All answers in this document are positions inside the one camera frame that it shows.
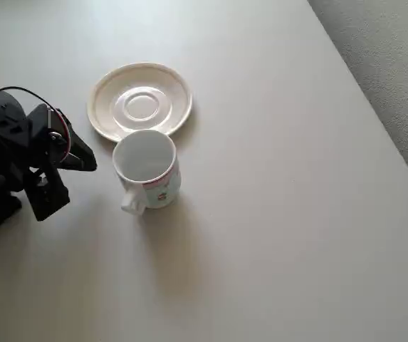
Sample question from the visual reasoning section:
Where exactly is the white ceramic mug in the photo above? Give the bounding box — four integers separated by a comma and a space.
112, 129, 182, 216

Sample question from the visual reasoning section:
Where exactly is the cream ceramic saucer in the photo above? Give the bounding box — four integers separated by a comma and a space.
86, 62, 194, 143

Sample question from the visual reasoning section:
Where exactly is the thin red servo cable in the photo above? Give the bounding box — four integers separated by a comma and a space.
0, 85, 73, 160

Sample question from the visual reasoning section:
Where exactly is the black gripper camera block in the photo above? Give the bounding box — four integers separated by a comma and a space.
25, 165, 71, 222

